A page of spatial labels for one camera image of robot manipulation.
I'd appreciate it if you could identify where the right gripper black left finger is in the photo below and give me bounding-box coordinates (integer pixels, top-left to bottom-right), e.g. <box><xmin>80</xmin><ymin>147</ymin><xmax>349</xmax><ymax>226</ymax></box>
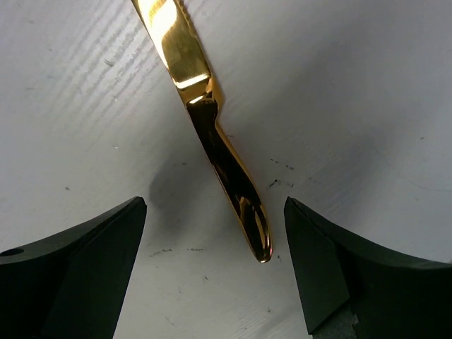
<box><xmin>1</xmin><ymin>197</ymin><xmax>147</xmax><ymax>338</ymax></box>

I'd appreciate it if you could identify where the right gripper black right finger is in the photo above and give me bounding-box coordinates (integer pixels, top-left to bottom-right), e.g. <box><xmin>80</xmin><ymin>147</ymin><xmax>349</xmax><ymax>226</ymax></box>
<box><xmin>284</xmin><ymin>198</ymin><xmax>451</xmax><ymax>338</ymax></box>

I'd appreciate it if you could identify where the gold knife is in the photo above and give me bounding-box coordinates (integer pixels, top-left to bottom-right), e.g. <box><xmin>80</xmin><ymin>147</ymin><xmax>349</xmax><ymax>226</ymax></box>
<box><xmin>133</xmin><ymin>1</ymin><xmax>273</xmax><ymax>263</ymax></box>

